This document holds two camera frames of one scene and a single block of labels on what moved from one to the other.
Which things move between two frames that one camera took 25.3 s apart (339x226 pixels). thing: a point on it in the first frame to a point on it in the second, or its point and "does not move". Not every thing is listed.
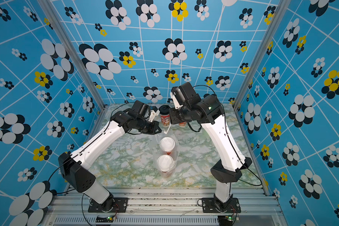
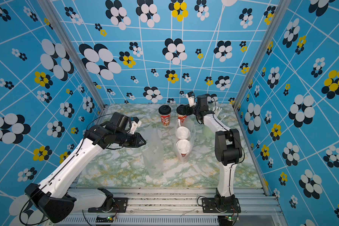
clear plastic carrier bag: [166, 155] to [183, 136]
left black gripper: [154, 130] to [138, 141]
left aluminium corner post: [48, 7] does not move
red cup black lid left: [164, 110] does not move
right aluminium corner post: [278, 13] does not move
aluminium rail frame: [167, 207] does not move
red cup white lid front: [167, 144] to [183, 133]
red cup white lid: [165, 164] to [183, 146]
